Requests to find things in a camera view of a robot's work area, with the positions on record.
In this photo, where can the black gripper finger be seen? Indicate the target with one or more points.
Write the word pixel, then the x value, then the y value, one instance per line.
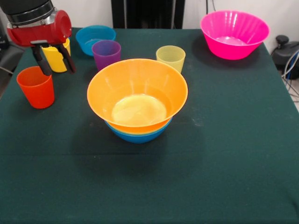
pixel 67 60
pixel 43 64

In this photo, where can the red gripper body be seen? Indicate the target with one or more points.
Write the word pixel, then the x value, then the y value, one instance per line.
pixel 46 32

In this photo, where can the orange bowl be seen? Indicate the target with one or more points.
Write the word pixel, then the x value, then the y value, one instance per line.
pixel 137 79

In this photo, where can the large blue bowl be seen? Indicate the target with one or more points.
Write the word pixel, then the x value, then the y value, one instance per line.
pixel 140 138

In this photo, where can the pink bowl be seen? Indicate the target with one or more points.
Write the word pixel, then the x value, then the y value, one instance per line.
pixel 233 28

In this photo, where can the red cup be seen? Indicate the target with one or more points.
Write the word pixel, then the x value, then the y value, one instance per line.
pixel 37 93

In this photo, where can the small blue bowl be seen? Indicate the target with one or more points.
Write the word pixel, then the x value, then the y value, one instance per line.
pixel 86 37

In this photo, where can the purple cup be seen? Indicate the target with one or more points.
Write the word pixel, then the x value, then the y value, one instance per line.
pixel 106 56

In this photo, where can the pale translucent yellow cup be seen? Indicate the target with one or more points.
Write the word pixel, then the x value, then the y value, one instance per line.
pixel 170 56

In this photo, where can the dark green tablecloth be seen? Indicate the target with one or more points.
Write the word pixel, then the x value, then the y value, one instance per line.
pixel 70 175

